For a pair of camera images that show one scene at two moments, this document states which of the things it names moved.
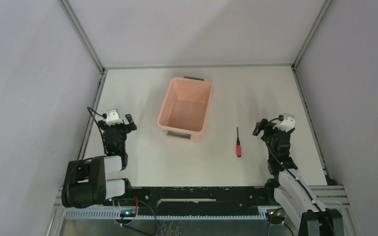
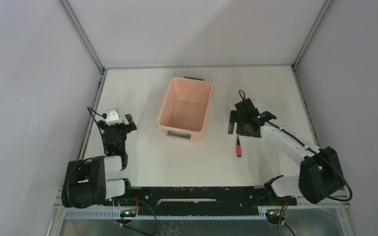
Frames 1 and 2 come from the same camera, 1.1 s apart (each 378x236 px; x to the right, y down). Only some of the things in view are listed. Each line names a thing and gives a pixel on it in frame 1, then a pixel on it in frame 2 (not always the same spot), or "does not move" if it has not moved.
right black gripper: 260,126 to 234,117
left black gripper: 117,127 does not move
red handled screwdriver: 238,147 does not move
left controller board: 128,213 does not move
